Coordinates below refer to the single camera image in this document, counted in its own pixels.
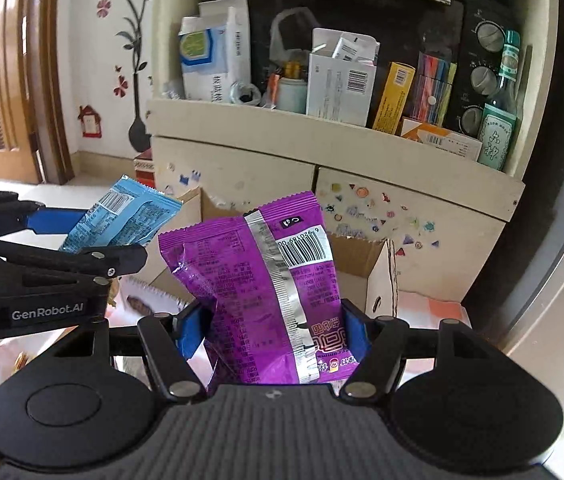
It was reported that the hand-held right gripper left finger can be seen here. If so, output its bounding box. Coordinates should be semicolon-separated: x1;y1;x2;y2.
39;300;216;403

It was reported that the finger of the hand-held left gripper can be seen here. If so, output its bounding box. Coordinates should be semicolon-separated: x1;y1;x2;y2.
0;236;149;279
0;190;90;244

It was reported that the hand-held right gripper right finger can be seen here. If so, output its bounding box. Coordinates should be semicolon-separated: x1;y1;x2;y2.
337;299;512;404

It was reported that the blue snack packet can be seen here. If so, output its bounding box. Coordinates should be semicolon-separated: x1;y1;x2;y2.
59;175;184;256

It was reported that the white cardboard box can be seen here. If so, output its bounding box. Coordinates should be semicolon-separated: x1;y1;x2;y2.
132;187;399;319

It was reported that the purple snack packet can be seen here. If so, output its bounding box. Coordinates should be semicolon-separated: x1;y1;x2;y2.
158;191;363;386

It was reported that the white snack packet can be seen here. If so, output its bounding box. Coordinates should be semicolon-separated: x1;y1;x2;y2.
126;277;189;317

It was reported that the red gift box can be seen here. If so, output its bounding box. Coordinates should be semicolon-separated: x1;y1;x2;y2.
133;149;155;186

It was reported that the wooden door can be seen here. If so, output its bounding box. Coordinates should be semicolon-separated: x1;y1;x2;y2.
0;0;76;186

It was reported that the cream wooden cabinet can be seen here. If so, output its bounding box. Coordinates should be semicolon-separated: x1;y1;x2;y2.
144;0;561;306

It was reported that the orange white carton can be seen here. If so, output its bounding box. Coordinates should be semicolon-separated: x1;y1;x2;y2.
399;116;484;162

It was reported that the white blue carton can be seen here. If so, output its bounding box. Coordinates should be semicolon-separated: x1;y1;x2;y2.
178;0;253;102

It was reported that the silver refrigerator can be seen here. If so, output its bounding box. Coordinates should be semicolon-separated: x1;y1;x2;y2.
504;0;564;480

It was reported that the yellow carton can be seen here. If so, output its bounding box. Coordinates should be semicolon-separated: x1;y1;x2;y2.
372;61;417;135

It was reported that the white open carton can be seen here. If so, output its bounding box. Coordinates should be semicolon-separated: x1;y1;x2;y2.
306;27;381;129

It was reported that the small white bottle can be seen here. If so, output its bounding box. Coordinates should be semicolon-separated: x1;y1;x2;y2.
276;60;309;115

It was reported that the green glass bottle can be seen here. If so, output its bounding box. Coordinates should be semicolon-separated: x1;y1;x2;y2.
476;30;522;172

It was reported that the coloured pen case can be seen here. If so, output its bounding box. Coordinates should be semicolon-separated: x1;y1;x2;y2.
404;51;458;129

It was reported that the clear plastic bag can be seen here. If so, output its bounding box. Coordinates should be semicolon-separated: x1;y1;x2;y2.
268;7;313;77

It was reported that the black toaster oven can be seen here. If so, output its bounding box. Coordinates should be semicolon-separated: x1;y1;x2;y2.
219;0;518;139

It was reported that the red house wall sticker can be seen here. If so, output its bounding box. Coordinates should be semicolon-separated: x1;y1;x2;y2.
77;104;103;137

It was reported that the black vine wall sticker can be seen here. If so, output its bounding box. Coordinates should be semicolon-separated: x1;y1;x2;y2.
96;0;155;154

